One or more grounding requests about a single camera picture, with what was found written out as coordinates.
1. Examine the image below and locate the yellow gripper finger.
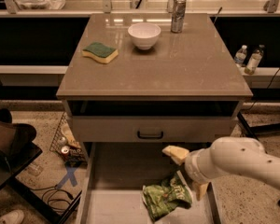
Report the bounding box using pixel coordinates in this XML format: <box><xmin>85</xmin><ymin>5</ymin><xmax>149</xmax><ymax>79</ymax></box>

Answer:
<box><xmin>193</xmin><ymin>182</ymin><xmax>208</xmax><ymax>201</ymax></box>
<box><xmin>162</xmin><ymin>146</ymin><xmax>189</xmax><ymax>165</ymax></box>

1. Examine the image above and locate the green jalapeno chip bag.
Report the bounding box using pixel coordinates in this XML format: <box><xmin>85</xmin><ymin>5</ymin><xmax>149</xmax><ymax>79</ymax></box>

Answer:
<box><xmin>142</xmin><ymin>171</ymin><xmax>193</xmax><ymax>221</ymax></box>

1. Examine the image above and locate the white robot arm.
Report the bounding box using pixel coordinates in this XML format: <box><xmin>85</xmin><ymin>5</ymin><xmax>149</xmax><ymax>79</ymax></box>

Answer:
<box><xmin>162</xmin><ymin>136</ymin><xmax>280</xmax><ymax>201</ymax></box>

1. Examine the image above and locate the grey drawer cabinet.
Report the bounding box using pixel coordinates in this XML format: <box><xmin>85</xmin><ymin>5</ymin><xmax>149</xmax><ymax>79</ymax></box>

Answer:
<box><xmin>55</xmin><ymin>12</ymin><xmax>254</xmax><ymax>224</ymax></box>

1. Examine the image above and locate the open grey middle drawer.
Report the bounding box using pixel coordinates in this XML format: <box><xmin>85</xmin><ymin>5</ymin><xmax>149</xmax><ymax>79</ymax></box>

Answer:
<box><xmin>76</xmin><ymin>143</ymin><xmax>222</xmax><ymax>224</ymax></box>

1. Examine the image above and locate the closed grey upper drawer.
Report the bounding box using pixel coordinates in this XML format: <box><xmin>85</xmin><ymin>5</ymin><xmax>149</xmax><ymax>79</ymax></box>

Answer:
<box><xmin>67</xmin><ymin>116</ymin><xmax>237</xmax><ymax>143</ymax></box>

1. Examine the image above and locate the black metal stand leg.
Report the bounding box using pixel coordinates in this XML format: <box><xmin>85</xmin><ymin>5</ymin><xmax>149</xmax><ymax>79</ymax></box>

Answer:
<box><xmin>237</xmin><ymin>113</ymin><xmax>280</xmax><ymax>139</ymax></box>

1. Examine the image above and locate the blue tape cross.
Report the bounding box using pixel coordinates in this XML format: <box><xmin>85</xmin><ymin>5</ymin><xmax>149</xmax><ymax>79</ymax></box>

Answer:
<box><xmin>56</xmin><ymin>166</ymin><xmax>77</xmax><ymax>189</ymax></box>

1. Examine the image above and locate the red soda can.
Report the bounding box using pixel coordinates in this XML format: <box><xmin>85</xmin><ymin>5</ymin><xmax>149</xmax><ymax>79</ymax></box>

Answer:
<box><xmin>61</xmin><ymin>146</ymin><xmax>70</xmax><ymax>161</ymax></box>

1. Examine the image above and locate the clear water bottle left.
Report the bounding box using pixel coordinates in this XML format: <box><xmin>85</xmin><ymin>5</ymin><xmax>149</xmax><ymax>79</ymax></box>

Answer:
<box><xmin>233</xmin><ymin>45</ymin><xmax>247</xmax><ymax>67</ymax></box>

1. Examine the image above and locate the clear water bottle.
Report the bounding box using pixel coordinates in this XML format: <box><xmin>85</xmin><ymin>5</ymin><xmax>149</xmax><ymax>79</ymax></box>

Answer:
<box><xmin>244</xmin><ymin>45</ymin><xmax>265</xmax><ymax>75</ymax></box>
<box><xmin>233</xmin><ymin>45</ymin><xmax>247</xmax><ymax>67</ymax></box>

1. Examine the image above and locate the clear water bottle right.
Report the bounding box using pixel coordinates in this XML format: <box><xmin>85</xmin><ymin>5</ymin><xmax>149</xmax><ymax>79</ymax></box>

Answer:
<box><xmin>244</xmin><ymin>45</ymin><xmax>265</xmax><ymax>75</ymax></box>

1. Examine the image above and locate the white ceramic bowl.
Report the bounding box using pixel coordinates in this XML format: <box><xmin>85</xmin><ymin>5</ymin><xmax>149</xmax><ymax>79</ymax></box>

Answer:
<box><xmin>128</xmin><ymin>22</ymin><xmax>161</xmax><ymax>50</ymax></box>

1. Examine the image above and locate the green and yellow sponge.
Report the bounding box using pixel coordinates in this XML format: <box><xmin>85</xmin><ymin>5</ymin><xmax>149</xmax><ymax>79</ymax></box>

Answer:
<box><xmin>82</xmin><ymin>42</ymin><xmax>119</xmax><ymax>64</ymax></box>

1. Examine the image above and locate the silver drink can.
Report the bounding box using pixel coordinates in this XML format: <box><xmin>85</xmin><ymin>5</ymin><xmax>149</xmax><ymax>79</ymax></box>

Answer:
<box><xmin>171</xmin><ymin>0</ymin><xmax>187</xmax><ymax>33</ymax></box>

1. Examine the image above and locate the white shoe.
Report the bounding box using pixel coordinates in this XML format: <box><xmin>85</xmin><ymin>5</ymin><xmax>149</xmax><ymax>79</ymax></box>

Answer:
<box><xmin>0</xmin><ymin>210</ymin><xmax>24</xmax><ymax>224</ymax></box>

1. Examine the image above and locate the wire basket with snacks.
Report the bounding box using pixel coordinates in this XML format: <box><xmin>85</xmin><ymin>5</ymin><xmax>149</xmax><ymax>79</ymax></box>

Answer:
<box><xmin>49</xmin><ymin>113</ymin><xmax>85</xmax><ymax>163</ymax></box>

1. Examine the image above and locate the black floor cable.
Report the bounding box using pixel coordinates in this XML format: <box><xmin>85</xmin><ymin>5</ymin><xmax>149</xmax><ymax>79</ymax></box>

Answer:
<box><xmin>29</xmin><ymin>185</ymin><xmax>82</xmax><ymax>213</ymax></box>

